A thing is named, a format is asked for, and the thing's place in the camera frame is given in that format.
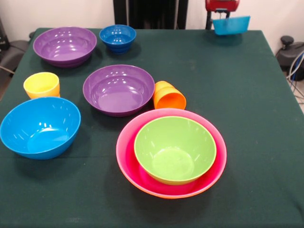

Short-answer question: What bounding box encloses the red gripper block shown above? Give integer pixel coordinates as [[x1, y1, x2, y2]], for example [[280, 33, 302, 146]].
[[205, 0, 240, 20]]

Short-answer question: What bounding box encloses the light blue plastic cup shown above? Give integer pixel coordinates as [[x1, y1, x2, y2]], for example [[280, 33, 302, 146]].
[[212, 15, 251, 36]]

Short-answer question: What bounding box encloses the orange plastic cup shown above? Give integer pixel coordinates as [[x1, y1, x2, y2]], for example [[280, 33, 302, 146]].
[[153, 80, 187, 110]]

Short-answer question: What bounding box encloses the purple plastic bowl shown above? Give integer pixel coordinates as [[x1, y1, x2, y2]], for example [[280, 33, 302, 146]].
[[82, 64, 156, 117], [32, 26, 97, 69]]

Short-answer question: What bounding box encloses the green plastic bowl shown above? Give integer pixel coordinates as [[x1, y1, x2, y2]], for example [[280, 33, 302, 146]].
[[133, 116, 217, 186]]

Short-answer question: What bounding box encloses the pink plastic bowl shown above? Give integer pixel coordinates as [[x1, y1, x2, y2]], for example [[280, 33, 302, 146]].
[[115, 108, 228, 198]]

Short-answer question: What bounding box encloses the orange plastic bowl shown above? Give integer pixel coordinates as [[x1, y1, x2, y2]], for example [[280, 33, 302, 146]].
[[118, 166, 224, 200]]

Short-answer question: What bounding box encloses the dark green table cloth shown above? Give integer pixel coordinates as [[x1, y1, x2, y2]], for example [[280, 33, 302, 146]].
[[0, 28, 304, 228]]

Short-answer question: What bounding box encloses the small dark blue bowl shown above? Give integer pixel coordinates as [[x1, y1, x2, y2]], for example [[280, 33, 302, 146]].
[[99, 24, 137, 54]]

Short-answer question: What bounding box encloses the yellow plastic cup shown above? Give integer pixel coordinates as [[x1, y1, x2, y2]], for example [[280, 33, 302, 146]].
[[23, 72, 61, 100]]

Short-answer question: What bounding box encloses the light blue plastic bowl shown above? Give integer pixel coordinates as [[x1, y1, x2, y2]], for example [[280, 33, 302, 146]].
[[0, 96, 82, 160]]

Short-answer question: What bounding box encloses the black hanging cable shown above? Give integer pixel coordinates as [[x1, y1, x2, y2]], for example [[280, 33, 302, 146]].
[[205, 10, 214, 30]]

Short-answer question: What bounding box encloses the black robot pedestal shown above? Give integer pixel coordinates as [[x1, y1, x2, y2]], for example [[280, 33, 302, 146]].
[[113, 0, 189, 30]]

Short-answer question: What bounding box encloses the tangle of floor cables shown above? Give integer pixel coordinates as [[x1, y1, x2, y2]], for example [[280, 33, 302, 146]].
[[286, 51, 304, 105]]

